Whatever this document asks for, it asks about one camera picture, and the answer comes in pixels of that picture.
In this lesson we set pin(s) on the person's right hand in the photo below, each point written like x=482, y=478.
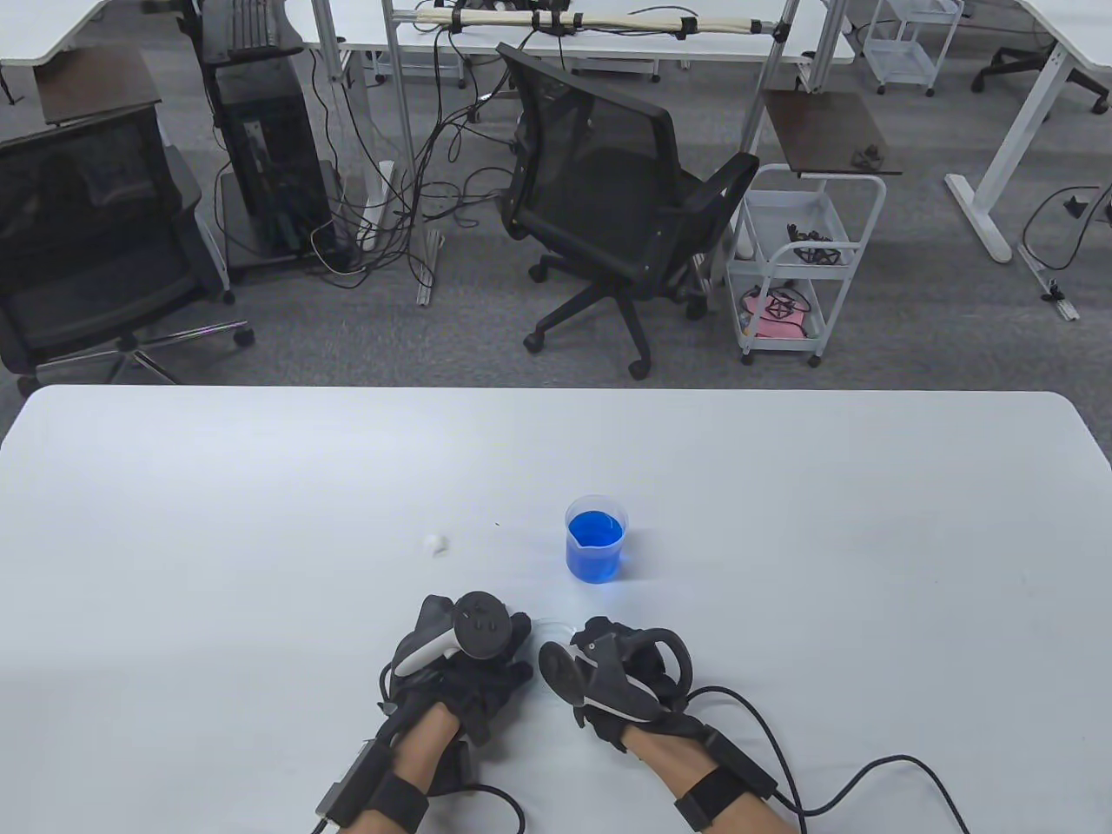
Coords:
x=647, y=669

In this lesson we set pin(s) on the black office chair chrome base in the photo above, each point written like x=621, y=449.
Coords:
x=87, y=226

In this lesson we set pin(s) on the dark grey hand controller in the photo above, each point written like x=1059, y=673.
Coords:
x=599, y=682

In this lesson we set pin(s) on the person's right fingers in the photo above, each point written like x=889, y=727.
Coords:
x=599, y=632

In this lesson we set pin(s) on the person's left hand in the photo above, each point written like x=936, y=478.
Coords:
x=486, y=686

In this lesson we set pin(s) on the white power strip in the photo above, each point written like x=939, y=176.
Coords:
x=378, y=204

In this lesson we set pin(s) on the black mesh office chair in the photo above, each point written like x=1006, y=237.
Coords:
x=608, y=165

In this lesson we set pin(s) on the person's left forearm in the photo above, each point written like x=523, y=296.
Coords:
x=415, y=751

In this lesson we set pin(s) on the white desk with leg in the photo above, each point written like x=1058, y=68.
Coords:
x=1042, y=95

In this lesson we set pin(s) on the person's left fingers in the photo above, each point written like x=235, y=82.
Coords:
x=504, y=678

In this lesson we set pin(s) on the white and black hand controller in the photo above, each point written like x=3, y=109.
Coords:
x=473, y=625

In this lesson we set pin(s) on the brown side table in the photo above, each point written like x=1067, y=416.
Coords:
x=830, y=130
x=91, y=82

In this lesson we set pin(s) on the long white desk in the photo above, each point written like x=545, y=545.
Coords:
x=608, y=39

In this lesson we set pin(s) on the beaker of blue liquid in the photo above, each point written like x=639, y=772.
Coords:
x=595, y=547

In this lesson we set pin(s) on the black computer tower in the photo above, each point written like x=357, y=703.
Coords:
x=269, y=148

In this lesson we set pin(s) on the pink cloth item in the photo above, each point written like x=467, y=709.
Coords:
x=777, y=317

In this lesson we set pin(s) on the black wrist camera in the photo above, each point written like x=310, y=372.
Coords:
x=369, y=782
x=725, y=782

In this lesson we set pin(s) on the clear petri dish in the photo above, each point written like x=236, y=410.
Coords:
x=556, y=627

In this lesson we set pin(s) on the person's right forearm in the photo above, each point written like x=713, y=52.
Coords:
x=695, y=773

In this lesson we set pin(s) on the small white cotton ball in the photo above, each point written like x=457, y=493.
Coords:
x=434, y=545

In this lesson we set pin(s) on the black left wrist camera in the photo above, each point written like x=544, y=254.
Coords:
x=369, y=782

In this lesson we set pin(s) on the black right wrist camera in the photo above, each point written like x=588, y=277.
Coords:
x=725, y=782

